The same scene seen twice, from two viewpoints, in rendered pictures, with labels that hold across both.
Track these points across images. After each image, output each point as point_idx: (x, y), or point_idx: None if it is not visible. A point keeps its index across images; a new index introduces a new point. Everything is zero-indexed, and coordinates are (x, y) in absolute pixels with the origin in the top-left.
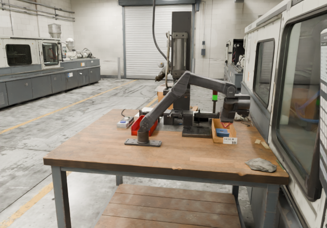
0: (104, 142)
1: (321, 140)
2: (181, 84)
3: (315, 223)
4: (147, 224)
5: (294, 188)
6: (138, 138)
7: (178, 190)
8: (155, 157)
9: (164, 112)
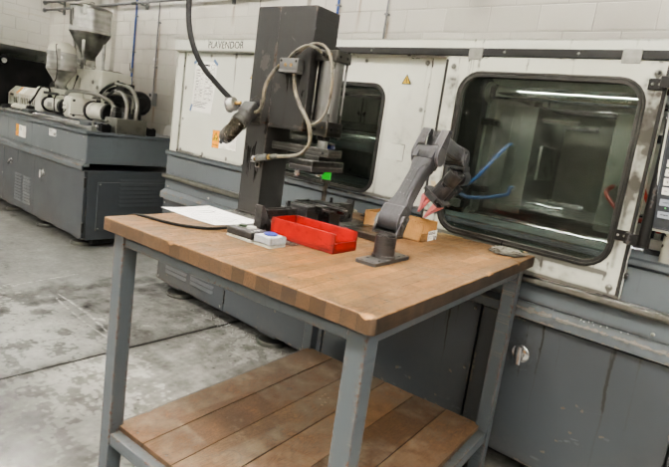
0: (343, 272)
1: (666, 195)
2: (444, 149)
3: (604, 282)
4: (298, 446)
5: (542, 267)
6: (388, 250)
7: (242, 377)
8: (447, 270)
9: (305, 206)
